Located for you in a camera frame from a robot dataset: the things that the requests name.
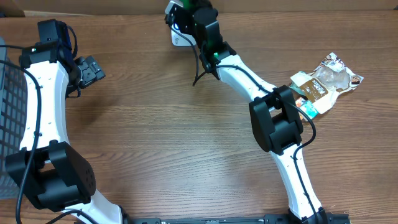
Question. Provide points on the black mesh basket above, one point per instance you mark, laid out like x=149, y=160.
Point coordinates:
x=13, y=118

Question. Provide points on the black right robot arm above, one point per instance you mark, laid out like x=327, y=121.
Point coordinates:
x=275, y=118

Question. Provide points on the orange tissue pack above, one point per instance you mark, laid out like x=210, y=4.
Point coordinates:
x=300, y=103

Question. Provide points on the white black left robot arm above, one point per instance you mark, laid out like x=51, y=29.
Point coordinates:
x=48, y=171

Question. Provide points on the beige brown snack pouch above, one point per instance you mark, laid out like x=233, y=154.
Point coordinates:
x=326, y=83

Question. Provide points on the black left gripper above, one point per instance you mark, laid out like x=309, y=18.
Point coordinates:
x=92, y=69

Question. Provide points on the white barcode scanner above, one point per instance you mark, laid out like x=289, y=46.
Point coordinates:
x=179, y=39

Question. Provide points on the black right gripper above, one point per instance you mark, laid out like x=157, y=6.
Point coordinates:
x=189, y=32

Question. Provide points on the green lid jar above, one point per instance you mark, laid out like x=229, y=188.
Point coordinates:
x=193, y=4

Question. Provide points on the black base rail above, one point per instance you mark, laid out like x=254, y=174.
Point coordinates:
x=266, y=219

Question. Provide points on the small teal tissue pack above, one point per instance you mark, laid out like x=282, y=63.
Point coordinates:
x=308, y=108

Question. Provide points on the teal wet wipes pack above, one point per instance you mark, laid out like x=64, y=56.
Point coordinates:
x=298, y=90

